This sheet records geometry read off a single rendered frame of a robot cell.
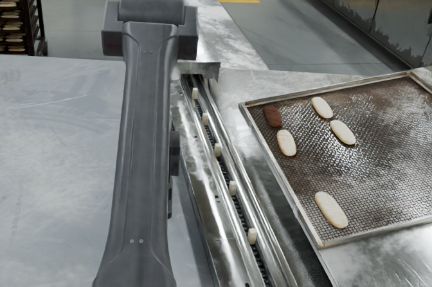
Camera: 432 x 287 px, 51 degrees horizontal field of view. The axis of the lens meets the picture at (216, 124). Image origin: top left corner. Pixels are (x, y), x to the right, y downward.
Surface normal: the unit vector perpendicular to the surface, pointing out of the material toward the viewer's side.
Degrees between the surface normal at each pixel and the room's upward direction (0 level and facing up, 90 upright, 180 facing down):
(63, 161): 0
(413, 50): 90
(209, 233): 0
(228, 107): 0
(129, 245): 21
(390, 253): 10
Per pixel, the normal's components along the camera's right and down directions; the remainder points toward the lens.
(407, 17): -0.96, 0.04
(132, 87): 0.11, -0.60
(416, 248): -0.07, -0.82
